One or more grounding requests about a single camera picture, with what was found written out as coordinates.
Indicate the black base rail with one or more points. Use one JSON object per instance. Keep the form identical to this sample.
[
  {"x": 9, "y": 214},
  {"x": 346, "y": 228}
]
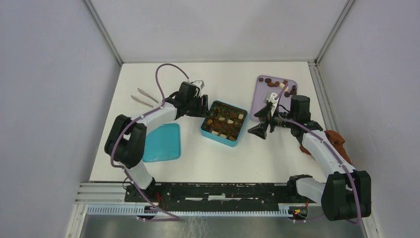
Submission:
[{"x": 222, "y": 197}]

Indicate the brown cloth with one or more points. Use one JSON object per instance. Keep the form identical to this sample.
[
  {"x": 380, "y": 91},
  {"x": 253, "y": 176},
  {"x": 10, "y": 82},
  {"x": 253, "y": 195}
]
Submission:
[{"x": 336, "y": 140}]

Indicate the white cable duct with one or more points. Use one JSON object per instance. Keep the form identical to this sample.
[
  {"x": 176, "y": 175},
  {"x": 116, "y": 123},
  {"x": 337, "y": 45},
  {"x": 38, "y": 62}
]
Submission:
[{"x": 143, "y": 210}]

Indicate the metal tongs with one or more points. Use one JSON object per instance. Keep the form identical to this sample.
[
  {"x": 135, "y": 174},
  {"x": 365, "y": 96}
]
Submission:
[{"x": 145, "y": 99}]

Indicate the lilac plastic tray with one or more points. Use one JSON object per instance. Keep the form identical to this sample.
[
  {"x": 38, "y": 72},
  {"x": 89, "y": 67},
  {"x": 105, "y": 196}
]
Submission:
[{"x": 269, "y": 84}]

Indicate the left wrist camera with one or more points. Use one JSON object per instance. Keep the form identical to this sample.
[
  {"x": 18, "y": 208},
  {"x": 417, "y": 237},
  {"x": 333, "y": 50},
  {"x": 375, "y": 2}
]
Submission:
[{"x": 200, "y": 85}]

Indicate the teal chocolate tin box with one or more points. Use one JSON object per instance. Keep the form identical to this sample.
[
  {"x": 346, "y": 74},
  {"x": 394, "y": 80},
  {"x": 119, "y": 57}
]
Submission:
[{"x": 224, "y": 124}]

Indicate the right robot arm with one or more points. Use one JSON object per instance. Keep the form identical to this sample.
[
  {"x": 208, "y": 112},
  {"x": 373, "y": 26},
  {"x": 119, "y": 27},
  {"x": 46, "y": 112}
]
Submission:
[{"x": 346, "y": 194}]

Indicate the teal tin lid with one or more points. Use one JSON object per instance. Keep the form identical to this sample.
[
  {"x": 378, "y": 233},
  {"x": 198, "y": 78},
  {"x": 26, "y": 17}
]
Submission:
[{"x": 163, "y": 144}]

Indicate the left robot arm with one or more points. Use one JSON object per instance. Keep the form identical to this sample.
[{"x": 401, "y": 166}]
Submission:
[{"x": 127, "y": 138}]

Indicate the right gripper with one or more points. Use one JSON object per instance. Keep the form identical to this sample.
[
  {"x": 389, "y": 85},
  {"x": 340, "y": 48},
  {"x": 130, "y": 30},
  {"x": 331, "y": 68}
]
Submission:
[{"x": 259, "y": 130}]

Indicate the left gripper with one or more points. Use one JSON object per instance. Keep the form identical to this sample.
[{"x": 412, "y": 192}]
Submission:
[{"x": 202, "y": 110}]

